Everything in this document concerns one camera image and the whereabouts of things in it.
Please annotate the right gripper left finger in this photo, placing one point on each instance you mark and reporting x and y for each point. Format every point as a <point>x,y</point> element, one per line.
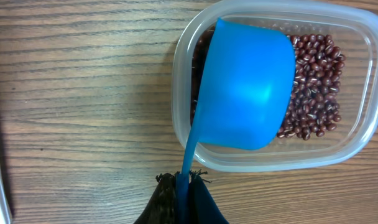
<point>161,206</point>

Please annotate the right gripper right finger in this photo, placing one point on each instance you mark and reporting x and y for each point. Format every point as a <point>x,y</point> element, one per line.
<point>202,208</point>

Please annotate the blue plastic measuring scoop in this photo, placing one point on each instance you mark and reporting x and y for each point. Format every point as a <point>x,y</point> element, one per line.
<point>244,94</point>

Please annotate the red beans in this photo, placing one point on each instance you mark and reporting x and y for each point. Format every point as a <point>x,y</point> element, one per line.
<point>318,67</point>

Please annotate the clear plastic container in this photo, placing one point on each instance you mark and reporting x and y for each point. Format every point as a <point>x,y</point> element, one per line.
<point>355,31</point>

